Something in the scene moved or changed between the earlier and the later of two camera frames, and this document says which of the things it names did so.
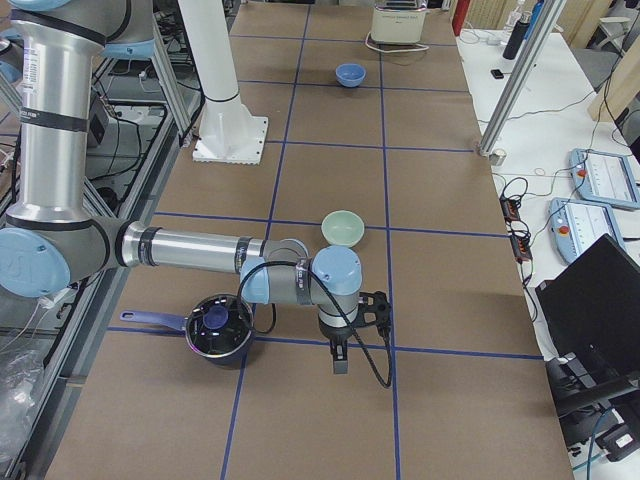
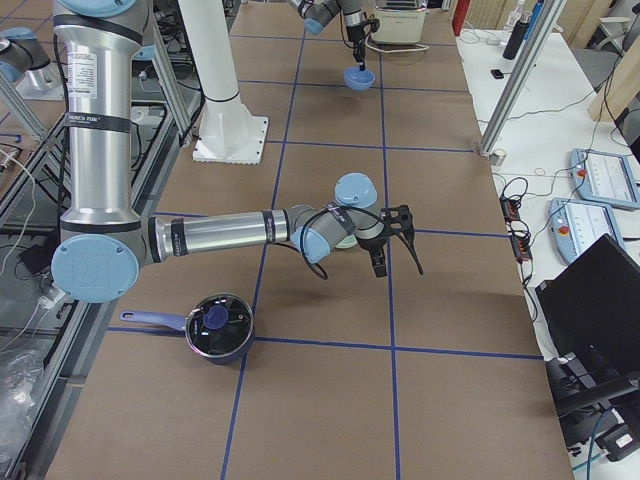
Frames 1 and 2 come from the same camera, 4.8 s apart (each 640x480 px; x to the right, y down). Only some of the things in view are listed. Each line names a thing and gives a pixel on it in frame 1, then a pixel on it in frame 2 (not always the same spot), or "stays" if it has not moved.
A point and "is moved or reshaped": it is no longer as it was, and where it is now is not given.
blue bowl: (350, 75) is moved or reshaped
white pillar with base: (231, 131) stays
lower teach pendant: (576, 224) stays
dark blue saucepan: (219, 328) stays
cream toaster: (397, 22) stays
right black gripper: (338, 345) to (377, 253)
